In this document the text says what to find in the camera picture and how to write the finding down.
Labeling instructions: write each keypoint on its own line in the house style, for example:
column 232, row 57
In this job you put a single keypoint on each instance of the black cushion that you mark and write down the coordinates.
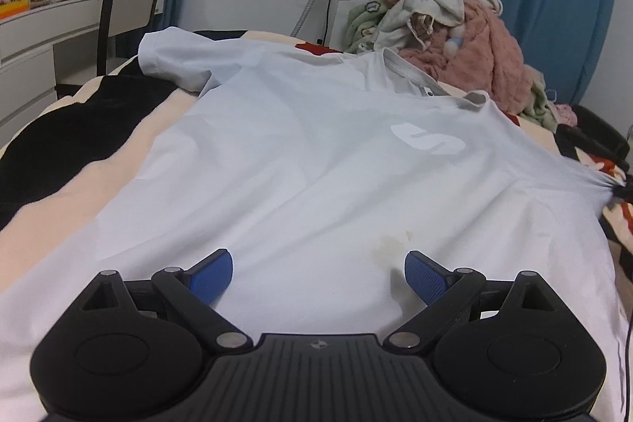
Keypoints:
column 596, row 128

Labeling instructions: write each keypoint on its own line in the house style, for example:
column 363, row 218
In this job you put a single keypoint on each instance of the white t-shirt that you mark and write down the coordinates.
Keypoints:
column 306, row 165

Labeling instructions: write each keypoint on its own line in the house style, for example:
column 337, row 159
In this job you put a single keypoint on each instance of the striped blanket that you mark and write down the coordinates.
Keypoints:
column 64, row 145

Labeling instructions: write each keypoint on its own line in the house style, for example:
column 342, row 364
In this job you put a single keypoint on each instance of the beige white garment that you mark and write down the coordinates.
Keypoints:
column 440, row 2

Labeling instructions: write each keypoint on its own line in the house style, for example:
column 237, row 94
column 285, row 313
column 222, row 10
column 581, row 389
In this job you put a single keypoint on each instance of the pile of crumpled clothes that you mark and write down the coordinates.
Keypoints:
column 474, row 51

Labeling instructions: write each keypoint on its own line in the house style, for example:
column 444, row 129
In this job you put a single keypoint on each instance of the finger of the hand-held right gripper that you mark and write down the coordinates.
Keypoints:
column 624, row 192

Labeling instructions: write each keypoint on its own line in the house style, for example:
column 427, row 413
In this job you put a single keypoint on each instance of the black and beige chair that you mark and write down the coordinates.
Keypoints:
column 131, row 2

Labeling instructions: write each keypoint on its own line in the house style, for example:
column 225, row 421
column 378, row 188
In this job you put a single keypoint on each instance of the orange box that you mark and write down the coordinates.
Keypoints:
column 12, row 8

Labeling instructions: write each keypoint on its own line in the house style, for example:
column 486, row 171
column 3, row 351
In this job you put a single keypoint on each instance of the small pink cloth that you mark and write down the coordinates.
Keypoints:
column 566, row 113

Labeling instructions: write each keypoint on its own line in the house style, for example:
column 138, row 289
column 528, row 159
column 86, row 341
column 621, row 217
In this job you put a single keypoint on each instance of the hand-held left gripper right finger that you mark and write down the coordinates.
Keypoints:
column 420, row 276

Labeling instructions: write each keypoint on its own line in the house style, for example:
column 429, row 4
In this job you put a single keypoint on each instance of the olive green cloth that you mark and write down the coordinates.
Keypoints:
column 539, row 103

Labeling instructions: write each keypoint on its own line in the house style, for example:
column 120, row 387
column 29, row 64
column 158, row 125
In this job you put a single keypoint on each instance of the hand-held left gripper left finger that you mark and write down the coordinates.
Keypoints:
column 211, row 276

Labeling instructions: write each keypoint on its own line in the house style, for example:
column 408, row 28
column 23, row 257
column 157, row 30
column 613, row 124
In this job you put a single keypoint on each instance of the pale green printed garment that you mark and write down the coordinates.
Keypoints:
column 363, row 24

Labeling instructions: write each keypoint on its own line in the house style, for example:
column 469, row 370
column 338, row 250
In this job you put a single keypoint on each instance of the white dresser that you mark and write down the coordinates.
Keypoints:
column 34, row 51

